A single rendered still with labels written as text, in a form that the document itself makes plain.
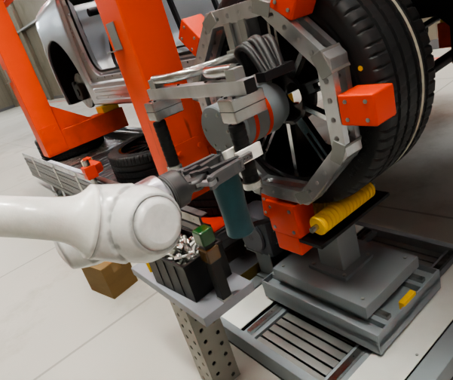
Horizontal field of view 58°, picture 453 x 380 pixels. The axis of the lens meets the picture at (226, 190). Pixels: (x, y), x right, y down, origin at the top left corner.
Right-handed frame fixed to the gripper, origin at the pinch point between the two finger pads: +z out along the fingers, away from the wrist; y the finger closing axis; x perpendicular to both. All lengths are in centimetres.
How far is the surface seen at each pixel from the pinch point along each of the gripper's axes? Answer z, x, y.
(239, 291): -5.5, -38.1, -10.5
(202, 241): -11.0, -19.1, -10.3
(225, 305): -10.7, -39.1, -10.4
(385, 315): 30, -65, 6
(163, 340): -13, -83, -69
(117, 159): 33, -33, -174
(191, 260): -12.1, -26.4, -17.5
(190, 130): 24, -6, -60
